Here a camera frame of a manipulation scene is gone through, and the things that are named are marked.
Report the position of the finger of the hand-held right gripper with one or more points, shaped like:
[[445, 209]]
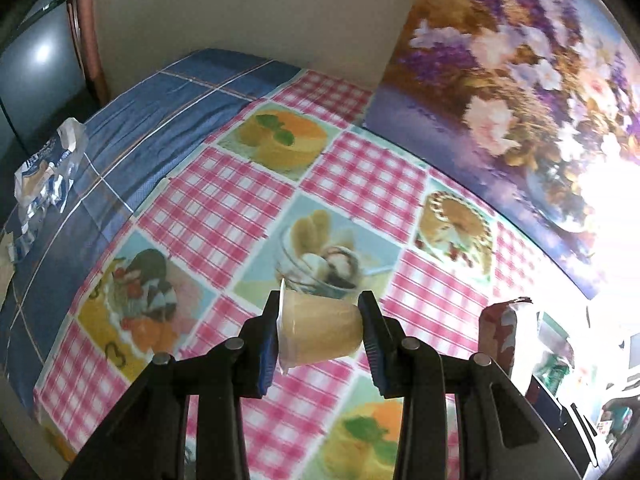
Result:
[[565, 425]]

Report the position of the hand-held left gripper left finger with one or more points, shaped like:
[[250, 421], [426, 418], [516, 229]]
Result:
[[267, 360]]

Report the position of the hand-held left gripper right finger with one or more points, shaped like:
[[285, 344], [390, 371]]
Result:
[[376, 360]]

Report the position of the pale yellow pudding cup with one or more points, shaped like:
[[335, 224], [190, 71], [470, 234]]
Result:
[[320, 330]]

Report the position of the pink snack packet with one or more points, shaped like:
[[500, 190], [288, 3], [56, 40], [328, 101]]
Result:
[[497, 332]]

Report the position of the blue plaid cloth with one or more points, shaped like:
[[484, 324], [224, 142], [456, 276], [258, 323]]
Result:
[[150, 110]]

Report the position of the paper slip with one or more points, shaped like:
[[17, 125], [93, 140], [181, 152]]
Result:
[[5, 270]]

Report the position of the crumpled blue and white wrapper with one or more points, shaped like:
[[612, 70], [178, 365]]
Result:
[[45, 175]]

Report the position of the flower painting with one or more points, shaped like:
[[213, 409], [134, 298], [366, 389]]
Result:
[[500, 85]]

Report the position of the brown wooden frame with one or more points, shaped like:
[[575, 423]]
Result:
[[90, 50]]

